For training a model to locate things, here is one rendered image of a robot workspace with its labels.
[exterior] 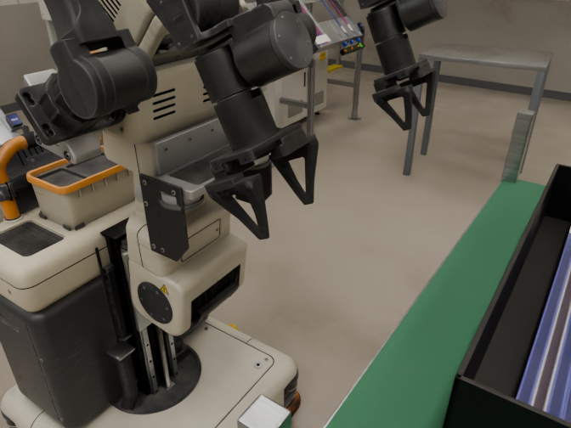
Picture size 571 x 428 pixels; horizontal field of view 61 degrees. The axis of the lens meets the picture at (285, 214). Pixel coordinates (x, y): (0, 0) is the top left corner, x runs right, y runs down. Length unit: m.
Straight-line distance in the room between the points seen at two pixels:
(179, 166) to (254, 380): 0.79
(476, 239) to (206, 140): 0.52
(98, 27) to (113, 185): 0.61
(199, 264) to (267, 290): 1.22
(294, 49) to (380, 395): 0.39
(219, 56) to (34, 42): 4.81
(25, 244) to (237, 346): 0.72
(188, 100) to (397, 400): 0.61
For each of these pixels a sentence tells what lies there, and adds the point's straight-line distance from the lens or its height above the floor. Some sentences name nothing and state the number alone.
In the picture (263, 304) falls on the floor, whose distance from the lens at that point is 2.18.
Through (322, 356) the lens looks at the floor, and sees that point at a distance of 1.96.
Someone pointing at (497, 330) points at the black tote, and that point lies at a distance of 0.70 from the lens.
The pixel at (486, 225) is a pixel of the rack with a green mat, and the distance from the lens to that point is 0.95.
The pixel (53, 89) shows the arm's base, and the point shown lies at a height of 1.22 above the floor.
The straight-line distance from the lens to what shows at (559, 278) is 0.77.
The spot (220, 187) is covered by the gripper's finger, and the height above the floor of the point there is 1.17.
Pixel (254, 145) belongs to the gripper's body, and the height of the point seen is 1.21.
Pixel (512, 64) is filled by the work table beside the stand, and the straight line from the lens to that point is 3.09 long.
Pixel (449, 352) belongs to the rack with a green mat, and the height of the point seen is 0.95.
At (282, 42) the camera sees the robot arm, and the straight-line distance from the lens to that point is 0.48.
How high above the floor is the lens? 1.40
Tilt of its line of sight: 30 degrees down
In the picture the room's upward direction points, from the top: straight up
